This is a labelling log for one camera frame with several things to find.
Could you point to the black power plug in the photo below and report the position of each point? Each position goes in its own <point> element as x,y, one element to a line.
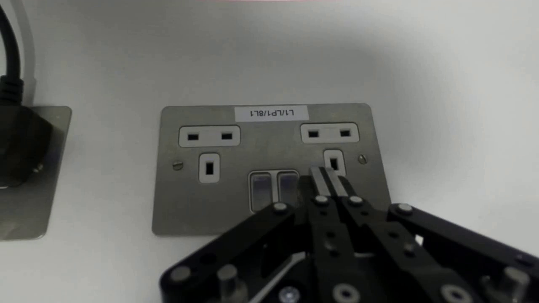
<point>23,146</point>

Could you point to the white label sticker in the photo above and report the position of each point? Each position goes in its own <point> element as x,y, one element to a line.
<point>271,114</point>

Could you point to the silver double socket white label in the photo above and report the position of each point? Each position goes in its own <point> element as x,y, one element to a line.
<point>225,208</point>

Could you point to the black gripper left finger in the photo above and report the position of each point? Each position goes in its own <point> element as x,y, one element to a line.
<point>271,259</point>

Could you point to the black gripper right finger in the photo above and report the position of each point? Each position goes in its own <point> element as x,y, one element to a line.
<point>439,259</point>

